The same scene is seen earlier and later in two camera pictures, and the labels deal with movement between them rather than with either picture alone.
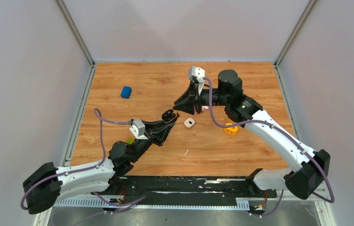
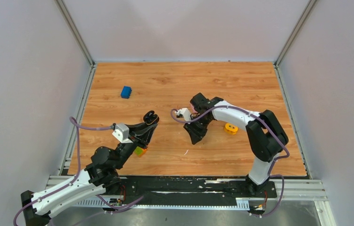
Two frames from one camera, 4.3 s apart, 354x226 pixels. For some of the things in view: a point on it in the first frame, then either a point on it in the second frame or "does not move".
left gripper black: x=157 y=131 -> x=142 y=133
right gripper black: x=190 y=100 -> x=196 y=135
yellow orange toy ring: x=232 y=130 does not move
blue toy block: x=126 y=92 does not move
